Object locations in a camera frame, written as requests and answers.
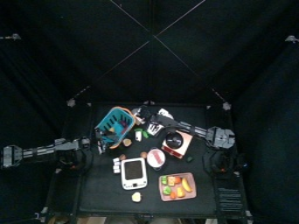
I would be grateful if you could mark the yellow orange toy food block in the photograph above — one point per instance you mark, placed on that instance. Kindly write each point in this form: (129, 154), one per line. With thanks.
(171, 181)

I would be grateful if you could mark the white toy kitchen scale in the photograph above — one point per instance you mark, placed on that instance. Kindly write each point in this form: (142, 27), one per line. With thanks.
(134, 173)

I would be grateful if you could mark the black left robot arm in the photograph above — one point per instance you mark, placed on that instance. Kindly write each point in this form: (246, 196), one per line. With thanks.
(43, 151)

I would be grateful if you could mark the pale yellow toy apple half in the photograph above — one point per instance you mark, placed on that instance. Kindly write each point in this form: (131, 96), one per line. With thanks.
(137, 197)

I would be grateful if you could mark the teal basket with orange rim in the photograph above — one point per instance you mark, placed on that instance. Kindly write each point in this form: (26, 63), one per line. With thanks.
(117, 122)

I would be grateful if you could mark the white striped toy rack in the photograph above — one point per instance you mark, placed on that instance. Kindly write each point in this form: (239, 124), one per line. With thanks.
(155, 129)

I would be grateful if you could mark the yellow toy corn piece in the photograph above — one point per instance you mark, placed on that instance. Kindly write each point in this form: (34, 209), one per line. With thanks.
(181, 192)

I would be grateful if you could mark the white toy cube stack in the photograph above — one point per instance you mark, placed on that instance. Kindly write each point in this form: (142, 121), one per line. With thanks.
(117, 165)

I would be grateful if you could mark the small green toy vegetable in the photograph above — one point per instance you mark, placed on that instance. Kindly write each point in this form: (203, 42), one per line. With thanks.
(146, 134)

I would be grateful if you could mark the grey frame corner bracket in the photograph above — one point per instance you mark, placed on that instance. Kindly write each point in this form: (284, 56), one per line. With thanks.
(226, 106)
(71, 102)

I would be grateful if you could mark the light green toy food piece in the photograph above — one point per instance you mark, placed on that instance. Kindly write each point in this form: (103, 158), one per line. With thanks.
(165, 179)

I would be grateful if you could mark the pink toy stove black burner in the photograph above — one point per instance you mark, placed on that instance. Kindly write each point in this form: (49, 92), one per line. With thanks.
(177, 143)

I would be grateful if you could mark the pink toy bacon strip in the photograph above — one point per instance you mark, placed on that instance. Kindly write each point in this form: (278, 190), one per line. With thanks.
(157, 157)

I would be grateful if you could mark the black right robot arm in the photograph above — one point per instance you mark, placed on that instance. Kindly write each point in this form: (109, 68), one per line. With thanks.
(210, 134)

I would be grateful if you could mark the pink rectangular tray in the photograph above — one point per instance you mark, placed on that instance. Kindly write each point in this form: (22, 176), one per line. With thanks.
(191, 195)

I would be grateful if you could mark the yellow toy banana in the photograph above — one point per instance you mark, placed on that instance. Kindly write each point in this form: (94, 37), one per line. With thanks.
(187, 185)

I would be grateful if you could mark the purple toy in basket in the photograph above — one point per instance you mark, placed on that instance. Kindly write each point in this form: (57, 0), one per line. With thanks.
(123, 124)

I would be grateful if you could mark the white bowl with red rim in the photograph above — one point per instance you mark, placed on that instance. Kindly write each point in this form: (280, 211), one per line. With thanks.
(157, 158)

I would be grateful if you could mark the grey frame clamp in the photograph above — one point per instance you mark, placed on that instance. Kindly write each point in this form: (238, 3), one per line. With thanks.
(292, 38)
(14, 37)

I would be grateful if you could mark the dark green toy vegetable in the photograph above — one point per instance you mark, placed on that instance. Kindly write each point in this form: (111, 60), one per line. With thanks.
(190, 159)

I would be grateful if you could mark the orange toy food piece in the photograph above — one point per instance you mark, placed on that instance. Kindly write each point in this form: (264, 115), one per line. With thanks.
(173, 195)

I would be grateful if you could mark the small brown toy food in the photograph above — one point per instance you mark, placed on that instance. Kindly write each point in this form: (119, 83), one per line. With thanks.
(123, 157)
(143, 154)

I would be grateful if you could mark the white and green toy bottle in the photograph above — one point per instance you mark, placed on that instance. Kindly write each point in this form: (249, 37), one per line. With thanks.
(138, 135)

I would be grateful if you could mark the orange toy carrot piece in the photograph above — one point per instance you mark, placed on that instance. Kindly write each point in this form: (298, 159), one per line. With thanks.
(178, 180)

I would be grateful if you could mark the brown toy apple half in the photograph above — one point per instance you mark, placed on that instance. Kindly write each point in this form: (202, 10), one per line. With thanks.
(127, 142)

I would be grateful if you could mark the green toy pepper piece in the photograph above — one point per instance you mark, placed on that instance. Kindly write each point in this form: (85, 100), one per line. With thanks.
(167, 190)

